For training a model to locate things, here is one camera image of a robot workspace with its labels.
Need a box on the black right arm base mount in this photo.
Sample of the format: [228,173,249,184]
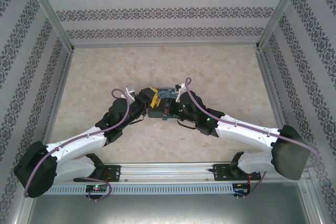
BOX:
[213,152,266,183]

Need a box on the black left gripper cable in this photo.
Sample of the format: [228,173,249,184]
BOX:
[130,114,145,128]

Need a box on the starry night painted tin box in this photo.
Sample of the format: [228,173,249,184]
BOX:
[148,86,182,120]

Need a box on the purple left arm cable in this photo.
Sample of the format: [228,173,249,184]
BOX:
[23,88,132,203]

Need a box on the grey metal shelf plate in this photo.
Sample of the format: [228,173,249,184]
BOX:
[25,192,320,224]

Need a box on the aluminium frame post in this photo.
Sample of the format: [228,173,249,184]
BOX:
[25,0,75,51]
[258,0,308,49]

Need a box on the circuit board with green light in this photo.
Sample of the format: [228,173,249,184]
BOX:
[86,184,109,194]

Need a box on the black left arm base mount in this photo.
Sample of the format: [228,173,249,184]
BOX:
[73,152,122,183]

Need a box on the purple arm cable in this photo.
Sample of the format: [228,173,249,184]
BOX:
[23,88,132,203]
[184,77,321,199]

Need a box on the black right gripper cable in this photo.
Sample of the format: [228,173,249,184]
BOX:
[176,118,198,131]

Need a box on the perforated metal cable tray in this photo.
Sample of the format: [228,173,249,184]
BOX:
[49,183,235,195]

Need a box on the aluminium table edge profile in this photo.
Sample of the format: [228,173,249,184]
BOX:
[41,49,75,143]
[255,47,291,130]

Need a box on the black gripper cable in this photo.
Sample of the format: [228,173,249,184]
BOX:
[176,118,198,131]
[130,114,145,128]

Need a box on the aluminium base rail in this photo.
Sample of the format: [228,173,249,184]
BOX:
[104,164,233,183]

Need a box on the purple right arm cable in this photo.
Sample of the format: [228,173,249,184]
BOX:
[184,77,321,199]

